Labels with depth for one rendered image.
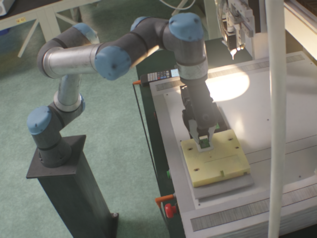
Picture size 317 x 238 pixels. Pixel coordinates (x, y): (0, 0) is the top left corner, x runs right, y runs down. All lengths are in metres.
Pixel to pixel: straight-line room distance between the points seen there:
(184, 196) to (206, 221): 0.10
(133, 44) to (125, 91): 2.15
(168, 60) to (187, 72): 0.86
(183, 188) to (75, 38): 0.57
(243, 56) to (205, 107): 0.85
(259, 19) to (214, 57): 0.63
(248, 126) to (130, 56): 0.48
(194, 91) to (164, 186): 0.36
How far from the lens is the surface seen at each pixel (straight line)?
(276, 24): 0.50
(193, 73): 0.89
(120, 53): 0.83
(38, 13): 3.17
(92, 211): 1.77
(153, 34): 0.89
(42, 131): 1.50
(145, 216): 2.06
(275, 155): 0.64
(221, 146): 1.05
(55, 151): 1.57
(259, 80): 1.36
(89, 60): 0.91
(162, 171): 1.21
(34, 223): 2.28
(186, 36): 0.84
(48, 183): 1.67
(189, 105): 0.95
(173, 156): 1.10
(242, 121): 1.18
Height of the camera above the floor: 1.62
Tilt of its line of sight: 39 degrees down
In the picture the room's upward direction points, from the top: 12 degrees counter-clockwise
